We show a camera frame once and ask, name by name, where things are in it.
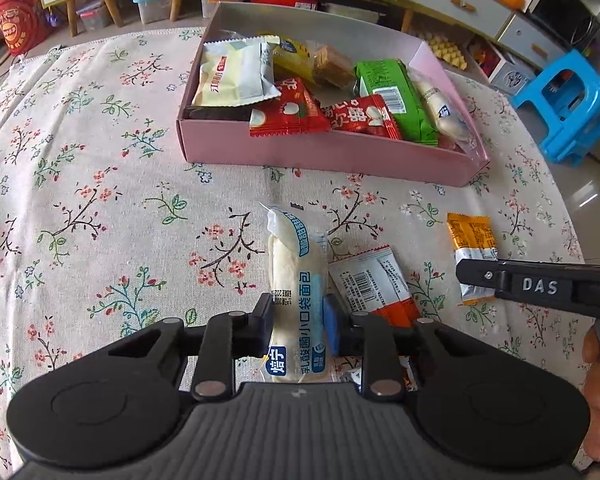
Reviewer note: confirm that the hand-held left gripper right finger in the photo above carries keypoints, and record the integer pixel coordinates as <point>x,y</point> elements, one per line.
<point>331,325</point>

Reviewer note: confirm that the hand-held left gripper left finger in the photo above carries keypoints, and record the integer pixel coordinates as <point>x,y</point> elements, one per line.
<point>266,325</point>

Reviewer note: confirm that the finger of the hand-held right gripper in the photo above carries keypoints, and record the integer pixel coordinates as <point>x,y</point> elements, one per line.
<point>480,277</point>

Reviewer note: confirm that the orange silver snack packet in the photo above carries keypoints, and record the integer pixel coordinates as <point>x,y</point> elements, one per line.
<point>472,237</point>

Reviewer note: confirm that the white bread packet blue print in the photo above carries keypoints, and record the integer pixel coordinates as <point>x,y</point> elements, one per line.
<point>295,270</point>

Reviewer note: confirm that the pink cardboard box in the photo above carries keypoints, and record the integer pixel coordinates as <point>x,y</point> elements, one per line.
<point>330,157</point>

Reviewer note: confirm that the green snack packet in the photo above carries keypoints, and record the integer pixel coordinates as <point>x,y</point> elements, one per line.
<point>395,95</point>

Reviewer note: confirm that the white orange barcode packet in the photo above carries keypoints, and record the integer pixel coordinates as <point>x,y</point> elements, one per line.
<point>370,280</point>

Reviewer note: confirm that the clear white bread packet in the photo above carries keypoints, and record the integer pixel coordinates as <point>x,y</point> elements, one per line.
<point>437,105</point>

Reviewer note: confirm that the red snack packet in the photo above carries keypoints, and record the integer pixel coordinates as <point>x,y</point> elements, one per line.
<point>290,110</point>
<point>360,117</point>

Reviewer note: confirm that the white box of colourful toys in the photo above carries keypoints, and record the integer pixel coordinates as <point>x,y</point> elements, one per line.
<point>510,77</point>

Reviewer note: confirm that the floral tablecloth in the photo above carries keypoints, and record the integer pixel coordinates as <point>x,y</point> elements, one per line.
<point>105,185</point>

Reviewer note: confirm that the dark brown packet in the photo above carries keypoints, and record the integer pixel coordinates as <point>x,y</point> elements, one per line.
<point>215,112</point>

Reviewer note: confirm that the blue plastic stool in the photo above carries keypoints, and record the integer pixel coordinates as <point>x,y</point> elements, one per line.
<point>565,67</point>

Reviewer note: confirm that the yellow egg tray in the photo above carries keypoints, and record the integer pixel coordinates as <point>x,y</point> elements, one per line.
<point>445,50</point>

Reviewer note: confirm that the white yellow snack packet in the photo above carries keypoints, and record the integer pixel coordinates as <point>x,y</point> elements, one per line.
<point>230,77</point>

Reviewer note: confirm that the clear brown cake packet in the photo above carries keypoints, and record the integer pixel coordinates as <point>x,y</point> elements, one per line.
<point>330,67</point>

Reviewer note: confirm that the black microwave oven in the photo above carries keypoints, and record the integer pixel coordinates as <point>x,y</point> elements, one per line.
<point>565,10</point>

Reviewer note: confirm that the long wooden TV stand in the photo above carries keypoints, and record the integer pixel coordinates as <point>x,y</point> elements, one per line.
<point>405,5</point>

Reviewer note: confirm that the blue lidded storage bin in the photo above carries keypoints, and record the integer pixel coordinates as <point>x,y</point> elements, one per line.
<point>152,7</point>

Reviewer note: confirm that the clear plastic storage bin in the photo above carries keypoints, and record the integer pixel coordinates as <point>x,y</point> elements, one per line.
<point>92,17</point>

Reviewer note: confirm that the red printed bag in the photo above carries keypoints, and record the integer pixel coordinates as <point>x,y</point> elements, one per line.
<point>20,25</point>

